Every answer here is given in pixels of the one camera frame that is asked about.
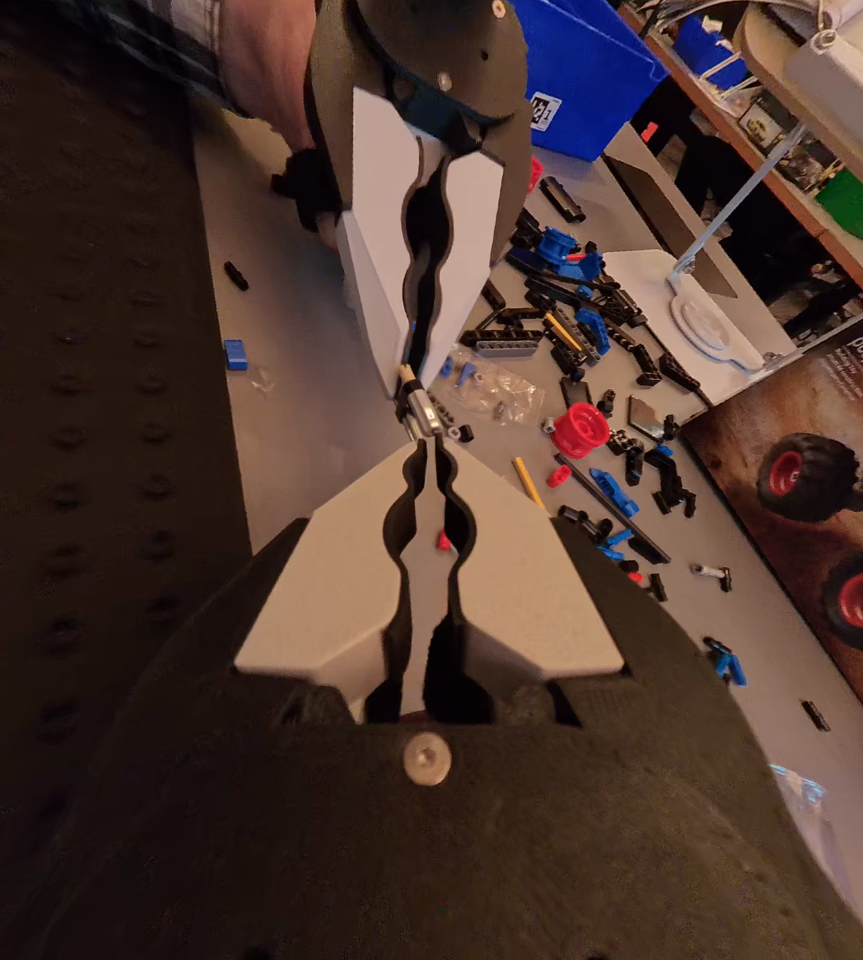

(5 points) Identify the blue and black pin cluster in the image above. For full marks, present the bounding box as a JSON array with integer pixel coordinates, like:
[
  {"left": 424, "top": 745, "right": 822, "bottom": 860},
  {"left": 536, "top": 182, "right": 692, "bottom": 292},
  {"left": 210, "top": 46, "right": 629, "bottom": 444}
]
[{"left": 703, "top": 636, "right": 749, "bottom": 688}]

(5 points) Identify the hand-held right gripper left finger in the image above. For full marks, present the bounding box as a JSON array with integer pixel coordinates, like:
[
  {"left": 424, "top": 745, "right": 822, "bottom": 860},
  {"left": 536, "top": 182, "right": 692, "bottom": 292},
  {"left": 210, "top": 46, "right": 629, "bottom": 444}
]
[{"left": 235, "top": 438, "right": 433, "bottom": 725}]

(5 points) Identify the pile of black blue bricks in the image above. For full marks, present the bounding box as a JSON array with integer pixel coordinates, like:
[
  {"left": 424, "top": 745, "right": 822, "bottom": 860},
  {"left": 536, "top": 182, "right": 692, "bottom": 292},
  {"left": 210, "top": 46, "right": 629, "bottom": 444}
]
[{"left": 460, "top": 206, "right": 704, "bottom": 395}]

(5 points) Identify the large blue plastic bin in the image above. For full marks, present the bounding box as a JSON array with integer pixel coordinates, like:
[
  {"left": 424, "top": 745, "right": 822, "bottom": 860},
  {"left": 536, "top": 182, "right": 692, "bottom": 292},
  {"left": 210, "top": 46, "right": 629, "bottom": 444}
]
[{"left": 510, "top": 0, "right": 673, "bottom": 164}]

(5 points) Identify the clear bag of small parts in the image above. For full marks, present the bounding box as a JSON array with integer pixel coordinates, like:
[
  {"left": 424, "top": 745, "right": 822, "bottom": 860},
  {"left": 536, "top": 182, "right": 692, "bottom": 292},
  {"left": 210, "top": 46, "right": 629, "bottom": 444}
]
[{"left": 437, "top": 351, "right": 547, "bottom": 427}]

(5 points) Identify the yellow axle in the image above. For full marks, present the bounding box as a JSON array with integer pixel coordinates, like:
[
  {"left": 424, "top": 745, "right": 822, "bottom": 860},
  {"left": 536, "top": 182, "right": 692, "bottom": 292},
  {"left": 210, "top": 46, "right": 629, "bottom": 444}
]
[{"left": 511, "top": 455, "right": 547, "bottom": 510}]

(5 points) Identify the person's left hand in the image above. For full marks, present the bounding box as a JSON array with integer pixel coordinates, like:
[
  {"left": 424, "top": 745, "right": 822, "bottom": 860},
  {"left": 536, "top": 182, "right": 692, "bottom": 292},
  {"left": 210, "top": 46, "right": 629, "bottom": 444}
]
[{"left": 244, "top": 33, "right": 346, "bottom": 252}]

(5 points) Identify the grey desk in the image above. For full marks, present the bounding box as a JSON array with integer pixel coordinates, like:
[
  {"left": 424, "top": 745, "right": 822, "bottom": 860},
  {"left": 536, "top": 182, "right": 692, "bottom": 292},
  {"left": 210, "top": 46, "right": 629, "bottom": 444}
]
[{"left": 191, "top": 101, "right": 863, "bottom": 960}]

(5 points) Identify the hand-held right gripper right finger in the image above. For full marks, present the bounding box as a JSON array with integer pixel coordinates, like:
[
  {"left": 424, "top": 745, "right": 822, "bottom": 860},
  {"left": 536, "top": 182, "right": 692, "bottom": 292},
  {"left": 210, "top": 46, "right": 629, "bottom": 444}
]
[{"left": 431, "top": 438, "right": 626, "bottom": 725}]

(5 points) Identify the small black grey brick assembly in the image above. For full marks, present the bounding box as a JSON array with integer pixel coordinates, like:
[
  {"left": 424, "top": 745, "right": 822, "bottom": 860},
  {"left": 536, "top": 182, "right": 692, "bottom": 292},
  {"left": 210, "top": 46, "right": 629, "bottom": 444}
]
[{"left": 396, "top": 363, "right": 474, "bottom": 445}]

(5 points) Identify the black bent connector piece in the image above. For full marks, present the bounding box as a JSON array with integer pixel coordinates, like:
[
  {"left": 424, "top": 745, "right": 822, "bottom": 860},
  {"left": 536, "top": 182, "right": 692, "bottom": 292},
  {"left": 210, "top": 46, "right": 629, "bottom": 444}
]
[{"left": 643, "top": 444, "right": 700, "bottom": 520}]

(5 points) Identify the small blue plastic bin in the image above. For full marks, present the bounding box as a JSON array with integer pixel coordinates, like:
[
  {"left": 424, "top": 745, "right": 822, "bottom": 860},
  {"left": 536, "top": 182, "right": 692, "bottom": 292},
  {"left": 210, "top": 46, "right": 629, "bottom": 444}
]
[{"left": 673, "top": 13, "right": 749, "bottom": 93}]

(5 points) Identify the toy truck set box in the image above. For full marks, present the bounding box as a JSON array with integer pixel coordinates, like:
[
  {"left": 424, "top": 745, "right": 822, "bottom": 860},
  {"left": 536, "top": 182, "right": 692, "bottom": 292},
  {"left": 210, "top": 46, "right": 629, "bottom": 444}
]
[{"left": 681, "top": 288, "right": 863, "bottom": 775}]

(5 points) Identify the red wheel hub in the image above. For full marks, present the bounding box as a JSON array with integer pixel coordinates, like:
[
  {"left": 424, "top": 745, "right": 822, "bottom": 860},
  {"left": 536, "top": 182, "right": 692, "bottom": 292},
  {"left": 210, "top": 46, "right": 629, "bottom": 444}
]
[{"left": 550, "top": 402, "right": 613, "bottom": 460}]

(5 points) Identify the glossy black panel piece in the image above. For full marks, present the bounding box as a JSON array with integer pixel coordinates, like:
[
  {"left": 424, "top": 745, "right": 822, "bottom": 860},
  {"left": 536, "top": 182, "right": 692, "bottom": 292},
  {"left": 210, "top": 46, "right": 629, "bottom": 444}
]
[{"left": 625, "top": 394, "right": 678, "bottom": 444}]

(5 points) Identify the green box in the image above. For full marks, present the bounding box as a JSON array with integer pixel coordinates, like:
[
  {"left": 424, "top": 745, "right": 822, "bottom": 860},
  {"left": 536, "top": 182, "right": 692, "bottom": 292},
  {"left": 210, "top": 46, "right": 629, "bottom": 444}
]
[{"left": 812, "top": 168, "right": 863, "bottom": 246}]

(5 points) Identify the white flat board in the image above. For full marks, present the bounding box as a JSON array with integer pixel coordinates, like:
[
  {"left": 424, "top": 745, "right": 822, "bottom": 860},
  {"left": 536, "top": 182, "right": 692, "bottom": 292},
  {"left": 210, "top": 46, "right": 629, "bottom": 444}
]
[{"left": 601, "top": 249, "right": 799, "bottom": 410}]

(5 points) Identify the blue curved panel piece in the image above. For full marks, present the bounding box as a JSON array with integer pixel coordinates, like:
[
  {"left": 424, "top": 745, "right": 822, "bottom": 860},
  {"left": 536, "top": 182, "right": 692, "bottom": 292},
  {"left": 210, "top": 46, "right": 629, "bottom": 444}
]
[{"left": 588, "top": 467, "right": 640, "bottom": 519}]

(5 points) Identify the dark flat panel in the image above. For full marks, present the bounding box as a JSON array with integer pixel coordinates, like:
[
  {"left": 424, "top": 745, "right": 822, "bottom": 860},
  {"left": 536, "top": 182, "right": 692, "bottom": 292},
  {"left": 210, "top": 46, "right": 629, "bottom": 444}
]
[{"left": 602, "top": 152, "right": 738, "bottom": 299}]

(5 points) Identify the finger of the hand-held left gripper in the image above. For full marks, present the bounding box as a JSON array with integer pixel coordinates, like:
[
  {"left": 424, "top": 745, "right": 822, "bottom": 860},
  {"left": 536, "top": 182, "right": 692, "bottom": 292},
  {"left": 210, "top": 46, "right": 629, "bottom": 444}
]
[
  {"left": 335, "top": 86, "right": 448, "bottom": 400},
  {"left": 405, "top": 146, "right": 508, "bottom": 382}
]

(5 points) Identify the white appliance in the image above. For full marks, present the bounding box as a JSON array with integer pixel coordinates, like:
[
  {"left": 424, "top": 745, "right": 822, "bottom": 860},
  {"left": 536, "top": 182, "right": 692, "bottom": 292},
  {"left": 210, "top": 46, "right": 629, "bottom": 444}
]
[{"left": 733, "top": 0, "right": 863, "bottom": 198}]

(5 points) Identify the dark dotted mat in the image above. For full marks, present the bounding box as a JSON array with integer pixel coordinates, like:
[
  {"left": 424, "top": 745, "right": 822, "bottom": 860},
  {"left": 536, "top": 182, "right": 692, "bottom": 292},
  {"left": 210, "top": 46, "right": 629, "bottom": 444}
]
[{"left": 0, "top": 0, "right": 254, "bottom": 960}]

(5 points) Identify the black short beam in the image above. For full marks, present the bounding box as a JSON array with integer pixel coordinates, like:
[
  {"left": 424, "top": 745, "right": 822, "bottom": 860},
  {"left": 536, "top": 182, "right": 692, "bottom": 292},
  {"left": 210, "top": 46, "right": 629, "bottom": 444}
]
[{"left": 538, "top": 175, "right": 589, "bottom": 225}]

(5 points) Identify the long thin black axle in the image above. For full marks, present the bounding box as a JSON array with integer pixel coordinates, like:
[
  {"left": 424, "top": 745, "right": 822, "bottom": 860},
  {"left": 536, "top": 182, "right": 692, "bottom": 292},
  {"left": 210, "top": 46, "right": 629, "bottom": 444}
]
[{"left": 553, "top": 452, "right": 673, "bottom": 565}]

